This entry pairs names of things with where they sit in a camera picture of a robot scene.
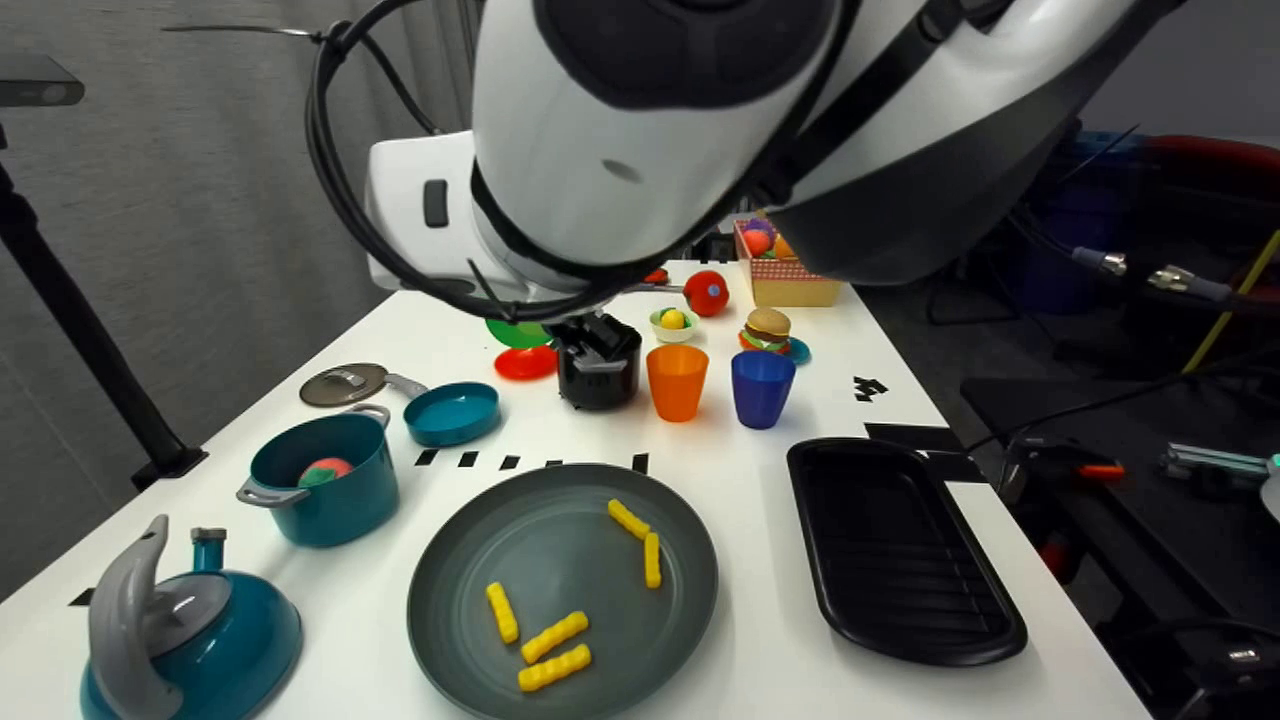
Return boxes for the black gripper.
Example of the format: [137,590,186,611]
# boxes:
[547,309,639,359]

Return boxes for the yellow toy fry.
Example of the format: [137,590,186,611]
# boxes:
[512,640,597,696]
[482,581,526,646]
[639,526,670,595]
[603,494,657,545]
[517,608,593,669]

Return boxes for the red small plate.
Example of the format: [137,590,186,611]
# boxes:
[491,344,563,387]

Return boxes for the orange plastic cup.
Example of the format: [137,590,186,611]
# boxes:
[646,344,712,423]

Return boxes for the blue plastic cup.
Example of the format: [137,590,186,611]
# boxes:
[729,349,802,431]

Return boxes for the dark grey round plate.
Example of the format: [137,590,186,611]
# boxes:
[403,459,720,720]

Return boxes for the red toy tomato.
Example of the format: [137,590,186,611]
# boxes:
[679,267,731,323]

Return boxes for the toy hamburger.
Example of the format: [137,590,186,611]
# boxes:
[742,305,796,357]

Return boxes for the grey round pot lid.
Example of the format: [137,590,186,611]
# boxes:
[295,359,391,411]

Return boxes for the pink green toy ball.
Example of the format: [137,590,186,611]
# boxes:
[295,456,355,491]

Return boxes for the black rectangular baking tray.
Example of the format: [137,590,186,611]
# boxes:
[783,434,1034,673]

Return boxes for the grey curtain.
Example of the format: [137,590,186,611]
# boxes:
[0,0,488,595]

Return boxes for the blue bin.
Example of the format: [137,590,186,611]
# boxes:
[1052,128,1145,255]

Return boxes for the yellow pole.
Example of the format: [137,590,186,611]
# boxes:
[1188,228,1280,385]

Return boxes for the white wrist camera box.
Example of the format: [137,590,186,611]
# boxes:
[366,128,482,297]

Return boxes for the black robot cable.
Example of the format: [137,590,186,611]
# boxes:
[299,0,633,329]

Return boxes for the teal two-handled toy pot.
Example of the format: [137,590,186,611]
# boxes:
[235,402,403,552]

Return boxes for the teal toy kettle grey handle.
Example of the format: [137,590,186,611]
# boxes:
[77,512,310,720]

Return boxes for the orange handled tool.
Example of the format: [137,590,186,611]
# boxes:
[1016,453,1134,487]

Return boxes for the black camera tripod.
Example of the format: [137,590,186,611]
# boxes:
[0,123,213,494]

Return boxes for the teal handled tool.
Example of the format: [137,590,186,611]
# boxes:
[1165,439,1280,482]

